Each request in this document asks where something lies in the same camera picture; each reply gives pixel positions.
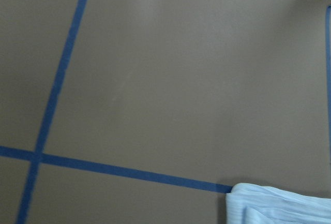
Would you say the light blue button-up shirt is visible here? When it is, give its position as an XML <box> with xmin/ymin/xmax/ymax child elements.
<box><xmin>225</xmin><ymin>183</ymin><xmax>330</xmax><ymax>223</ymax></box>

